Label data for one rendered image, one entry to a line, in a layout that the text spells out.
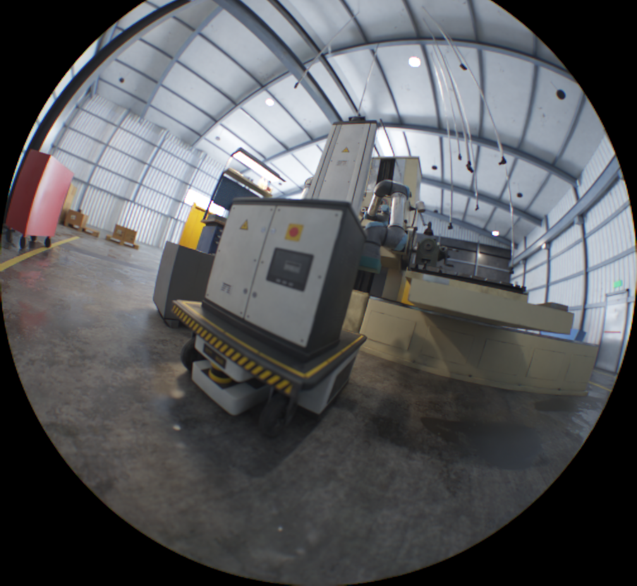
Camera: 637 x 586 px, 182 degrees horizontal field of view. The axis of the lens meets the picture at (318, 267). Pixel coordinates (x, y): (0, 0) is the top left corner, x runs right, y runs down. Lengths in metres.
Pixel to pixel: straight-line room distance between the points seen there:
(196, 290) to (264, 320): 0.86
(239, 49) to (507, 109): 10.24
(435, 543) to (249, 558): 0.43
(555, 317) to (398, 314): 1.54
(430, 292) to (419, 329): 1.20
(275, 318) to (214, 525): 0.64
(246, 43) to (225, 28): 1.18
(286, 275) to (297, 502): 0.69
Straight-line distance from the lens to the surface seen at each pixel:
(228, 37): 10.13
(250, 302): 0.73
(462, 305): 0.97
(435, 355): 2.16
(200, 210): 3.47
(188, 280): 1.43
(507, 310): 1.03
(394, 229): 1.24
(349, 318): 2.28
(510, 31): 7.89
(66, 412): 0.81
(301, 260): 0.63
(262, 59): 10.00
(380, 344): 2.20
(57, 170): 2.98
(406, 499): 0.77
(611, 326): 8.37
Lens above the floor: 0.56
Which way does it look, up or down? 5 degrees up
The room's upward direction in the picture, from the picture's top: 15 degrees clockwise
